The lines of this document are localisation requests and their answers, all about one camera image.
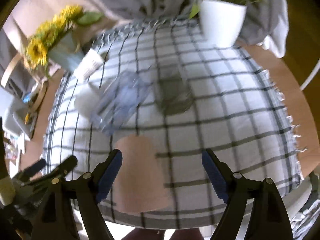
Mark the ribbed teal flower pot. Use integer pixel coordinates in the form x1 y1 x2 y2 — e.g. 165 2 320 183
48 32 84 73

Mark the black dotted paper cup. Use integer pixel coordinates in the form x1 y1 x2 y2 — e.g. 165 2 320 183
73 49 104 81

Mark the pink beige curtain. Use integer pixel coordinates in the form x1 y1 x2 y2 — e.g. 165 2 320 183
3 0 128 56

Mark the sunflower bouquet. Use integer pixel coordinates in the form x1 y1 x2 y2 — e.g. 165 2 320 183
23 5 103 76

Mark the pink beige cup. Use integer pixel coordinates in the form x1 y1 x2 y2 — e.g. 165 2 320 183
113 135 172 214

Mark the white grey desktop appliance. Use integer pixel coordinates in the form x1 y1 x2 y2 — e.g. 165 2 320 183
0 86 37 141

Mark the checkered grey white tablecloth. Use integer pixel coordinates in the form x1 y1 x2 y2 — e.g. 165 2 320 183
42 20 303 229

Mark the white plant pot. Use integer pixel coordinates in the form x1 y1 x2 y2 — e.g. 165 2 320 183
199 0 247 48

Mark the clear square glass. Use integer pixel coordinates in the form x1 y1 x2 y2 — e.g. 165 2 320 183
152 61 194 116

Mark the white floor lamp pole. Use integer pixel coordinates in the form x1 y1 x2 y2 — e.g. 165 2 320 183
300 60 320 91

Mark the grey curtain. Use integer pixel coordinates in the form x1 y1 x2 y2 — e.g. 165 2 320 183
1 0 289 70

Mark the plain white cup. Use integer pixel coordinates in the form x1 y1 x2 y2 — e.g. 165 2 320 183
74 82 105 121

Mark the clear blue plastic cup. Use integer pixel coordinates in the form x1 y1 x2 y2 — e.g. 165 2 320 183
90 70 152 136

